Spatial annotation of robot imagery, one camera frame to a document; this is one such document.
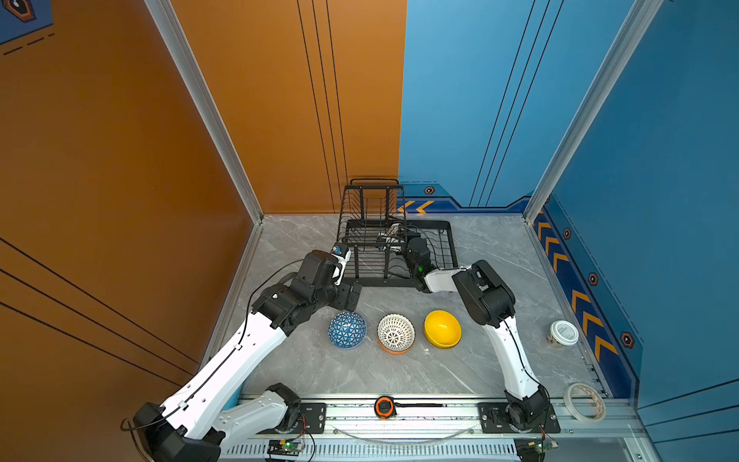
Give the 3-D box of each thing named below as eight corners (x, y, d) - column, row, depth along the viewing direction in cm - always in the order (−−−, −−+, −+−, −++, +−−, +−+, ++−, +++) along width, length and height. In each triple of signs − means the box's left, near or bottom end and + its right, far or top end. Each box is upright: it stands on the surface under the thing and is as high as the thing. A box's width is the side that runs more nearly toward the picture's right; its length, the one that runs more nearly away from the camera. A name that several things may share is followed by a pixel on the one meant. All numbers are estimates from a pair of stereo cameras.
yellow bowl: (423, 353, 86) (427, 344, 80) (420, 320, 92) (423, 309, 87) (458, 353, 86) (464, 344, 80) (453, 320, 92) (457, 309, 87)
